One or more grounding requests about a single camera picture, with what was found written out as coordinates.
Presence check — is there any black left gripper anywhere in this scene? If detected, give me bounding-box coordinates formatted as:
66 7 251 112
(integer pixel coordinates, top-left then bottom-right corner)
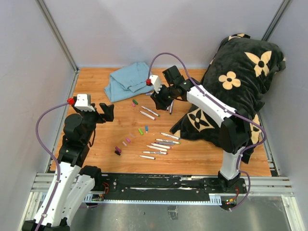
73 102 114 143

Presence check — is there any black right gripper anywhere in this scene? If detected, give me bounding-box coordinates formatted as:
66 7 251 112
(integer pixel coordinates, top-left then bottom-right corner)
151 83 176 110

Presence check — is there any dark blue marker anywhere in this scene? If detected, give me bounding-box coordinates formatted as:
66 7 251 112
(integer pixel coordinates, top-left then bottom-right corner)
169 101 174 115

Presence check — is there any grey marker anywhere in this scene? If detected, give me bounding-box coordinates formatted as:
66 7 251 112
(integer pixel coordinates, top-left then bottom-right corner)
155 142 175 145

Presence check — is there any pink cap marker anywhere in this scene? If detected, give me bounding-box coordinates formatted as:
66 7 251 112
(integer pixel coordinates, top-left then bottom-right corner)
151 143 171 149

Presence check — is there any peach cap marker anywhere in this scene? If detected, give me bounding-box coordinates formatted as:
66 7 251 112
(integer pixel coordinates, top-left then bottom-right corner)
146 145 167 152

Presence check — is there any black marker without cap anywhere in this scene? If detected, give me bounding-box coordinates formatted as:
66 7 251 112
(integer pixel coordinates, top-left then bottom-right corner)
139 155 155 160

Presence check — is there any dark green cap marker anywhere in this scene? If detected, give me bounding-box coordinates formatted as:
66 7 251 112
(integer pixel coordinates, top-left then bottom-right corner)
141 106 160 117

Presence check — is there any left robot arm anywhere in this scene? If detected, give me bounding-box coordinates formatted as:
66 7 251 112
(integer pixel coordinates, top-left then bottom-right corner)
22 103 114 231

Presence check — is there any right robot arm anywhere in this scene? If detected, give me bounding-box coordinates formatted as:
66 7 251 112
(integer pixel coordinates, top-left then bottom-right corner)
146 66 251 193

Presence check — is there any light blue folded cloth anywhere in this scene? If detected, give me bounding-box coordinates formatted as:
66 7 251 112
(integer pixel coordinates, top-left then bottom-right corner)
104 62 154 103

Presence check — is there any black floral plush blanket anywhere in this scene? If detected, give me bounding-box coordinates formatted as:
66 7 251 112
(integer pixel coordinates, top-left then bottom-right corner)
169 33 287 164

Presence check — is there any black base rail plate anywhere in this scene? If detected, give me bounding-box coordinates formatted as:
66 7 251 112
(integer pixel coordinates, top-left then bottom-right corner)
92 173 247 203

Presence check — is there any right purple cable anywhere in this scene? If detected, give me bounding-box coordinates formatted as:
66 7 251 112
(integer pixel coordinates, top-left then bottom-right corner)
148 52 268 212

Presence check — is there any left corner metal post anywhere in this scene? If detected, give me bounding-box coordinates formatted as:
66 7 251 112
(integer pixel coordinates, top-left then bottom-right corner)
35 0 79 72

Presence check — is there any corner metal post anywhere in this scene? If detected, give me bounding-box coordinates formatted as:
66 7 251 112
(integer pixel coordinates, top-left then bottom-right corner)
261 0 292 41
35 0 79 72

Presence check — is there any aluminium frame rail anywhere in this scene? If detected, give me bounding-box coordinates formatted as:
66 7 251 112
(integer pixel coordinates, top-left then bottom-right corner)
250 177 293 194

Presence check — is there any right corner metal post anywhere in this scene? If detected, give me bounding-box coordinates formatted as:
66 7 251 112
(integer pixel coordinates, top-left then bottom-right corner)
261 0 292 41

